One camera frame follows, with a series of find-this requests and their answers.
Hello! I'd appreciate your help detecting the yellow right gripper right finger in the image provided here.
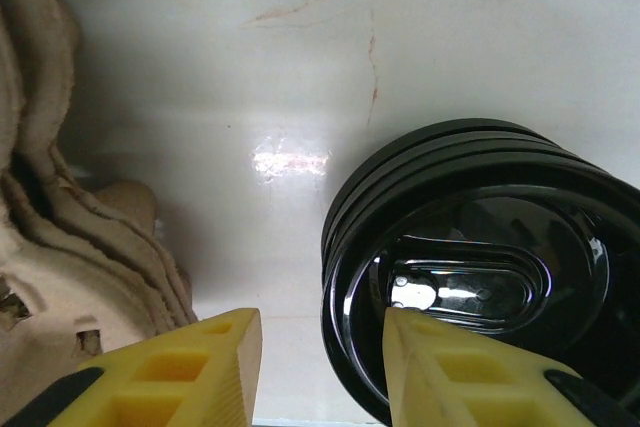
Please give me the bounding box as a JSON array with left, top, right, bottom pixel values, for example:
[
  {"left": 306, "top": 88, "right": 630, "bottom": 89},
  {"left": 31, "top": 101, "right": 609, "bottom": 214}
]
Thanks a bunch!
[{"left": 383, "top": 307, "right": 640, "bottom": 427}]

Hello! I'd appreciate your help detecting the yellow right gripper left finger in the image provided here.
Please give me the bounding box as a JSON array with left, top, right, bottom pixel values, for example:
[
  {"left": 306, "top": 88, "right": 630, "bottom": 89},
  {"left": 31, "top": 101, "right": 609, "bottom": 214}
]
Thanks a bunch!
[{"left": 0, "top": 307, "right": 263, "bottom": 427}]

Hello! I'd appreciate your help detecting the stack of cardboard cup carriers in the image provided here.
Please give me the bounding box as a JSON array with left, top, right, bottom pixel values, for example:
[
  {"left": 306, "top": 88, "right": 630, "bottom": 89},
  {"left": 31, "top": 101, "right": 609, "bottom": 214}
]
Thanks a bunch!
[{"left": 0, "top": 0, "right": 200, "bottom": 423}]

